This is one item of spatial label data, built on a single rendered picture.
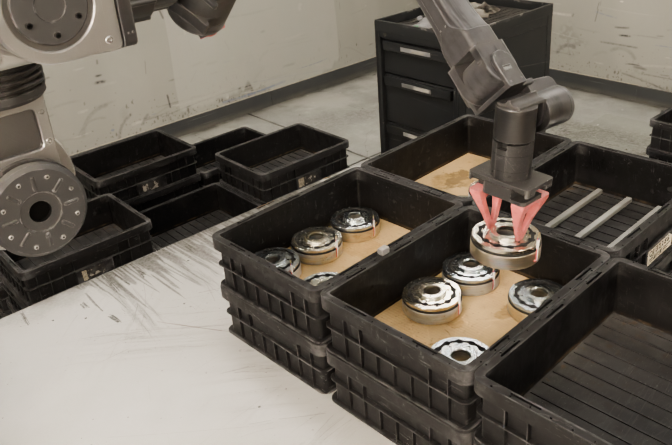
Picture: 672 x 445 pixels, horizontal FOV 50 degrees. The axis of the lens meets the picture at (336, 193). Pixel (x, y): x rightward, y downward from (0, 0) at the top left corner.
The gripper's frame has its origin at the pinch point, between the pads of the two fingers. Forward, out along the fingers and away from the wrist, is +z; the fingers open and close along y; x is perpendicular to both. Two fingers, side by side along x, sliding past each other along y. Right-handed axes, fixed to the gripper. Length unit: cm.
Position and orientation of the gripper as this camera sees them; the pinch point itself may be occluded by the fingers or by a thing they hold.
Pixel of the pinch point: (505, 229)
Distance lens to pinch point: 110.9
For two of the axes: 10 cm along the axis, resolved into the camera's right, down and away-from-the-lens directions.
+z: 0.3, 8.9, 4.5
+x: -7.3, 3.2, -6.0
